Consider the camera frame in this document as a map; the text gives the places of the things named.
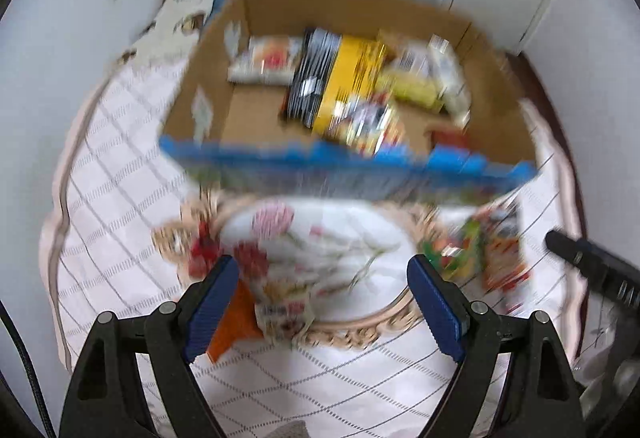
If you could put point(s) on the green red snack pack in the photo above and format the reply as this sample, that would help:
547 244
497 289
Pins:
454 249

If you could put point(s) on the white floral quilted mat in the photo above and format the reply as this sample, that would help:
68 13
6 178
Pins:
122 221

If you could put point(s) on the red small snack pack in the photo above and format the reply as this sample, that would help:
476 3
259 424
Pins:
204 253

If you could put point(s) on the brown cardboard box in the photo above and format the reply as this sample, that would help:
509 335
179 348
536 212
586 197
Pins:
233 135

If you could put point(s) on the pale yellow pastry pack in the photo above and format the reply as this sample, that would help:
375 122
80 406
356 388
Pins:
408 73

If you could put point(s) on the yellow panda snack pack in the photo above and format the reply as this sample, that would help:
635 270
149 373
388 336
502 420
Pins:
367 125

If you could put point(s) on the Nitz cookie bag pale blue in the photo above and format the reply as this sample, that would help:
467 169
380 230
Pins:
270 60

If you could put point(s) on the orange panda snack pack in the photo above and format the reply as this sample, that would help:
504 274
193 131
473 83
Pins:
503 265

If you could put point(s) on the silver white snack bag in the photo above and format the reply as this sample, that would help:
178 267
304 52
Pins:
451 83

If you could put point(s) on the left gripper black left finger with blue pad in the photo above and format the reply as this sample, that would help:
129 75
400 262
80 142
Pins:
105 397

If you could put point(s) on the bear print long pillow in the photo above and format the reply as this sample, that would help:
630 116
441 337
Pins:
172 34

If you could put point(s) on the black silver snack pack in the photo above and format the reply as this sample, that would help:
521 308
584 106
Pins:
319 52

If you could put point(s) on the small white candy pack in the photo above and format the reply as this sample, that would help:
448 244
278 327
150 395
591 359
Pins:
284 322

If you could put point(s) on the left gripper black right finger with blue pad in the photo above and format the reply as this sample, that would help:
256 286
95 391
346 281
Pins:
539 396

